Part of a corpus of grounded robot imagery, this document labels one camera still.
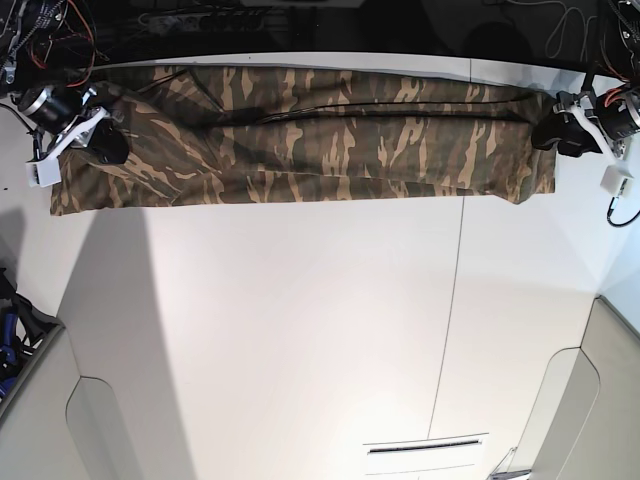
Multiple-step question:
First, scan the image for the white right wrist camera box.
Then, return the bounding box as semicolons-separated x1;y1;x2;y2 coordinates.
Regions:
25;157;61;188

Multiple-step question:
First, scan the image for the camouflage T-shirt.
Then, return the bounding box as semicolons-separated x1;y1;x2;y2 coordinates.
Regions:
50;65;556;216

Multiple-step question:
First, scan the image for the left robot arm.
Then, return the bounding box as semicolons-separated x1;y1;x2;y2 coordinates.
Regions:
531;1;639;161

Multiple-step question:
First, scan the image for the blue and black equipment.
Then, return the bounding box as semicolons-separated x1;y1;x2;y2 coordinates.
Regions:
1;265;63;402

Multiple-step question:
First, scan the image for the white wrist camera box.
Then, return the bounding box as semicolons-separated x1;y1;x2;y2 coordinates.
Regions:
600;165;634;197
25;157;61;188

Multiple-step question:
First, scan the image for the grey coiled cable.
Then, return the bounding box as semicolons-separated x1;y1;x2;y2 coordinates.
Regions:
544;0;604;60

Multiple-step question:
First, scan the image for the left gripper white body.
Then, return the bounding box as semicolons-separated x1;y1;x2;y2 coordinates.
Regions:
554;89;628;160

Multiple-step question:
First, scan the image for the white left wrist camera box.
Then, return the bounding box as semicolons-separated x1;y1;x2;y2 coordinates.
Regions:
600;165;634;197

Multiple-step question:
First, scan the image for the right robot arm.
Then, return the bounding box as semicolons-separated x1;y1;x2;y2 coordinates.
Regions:
1;1;129;165

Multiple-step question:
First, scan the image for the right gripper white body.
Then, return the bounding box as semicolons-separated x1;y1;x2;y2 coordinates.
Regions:
37;85;116;160

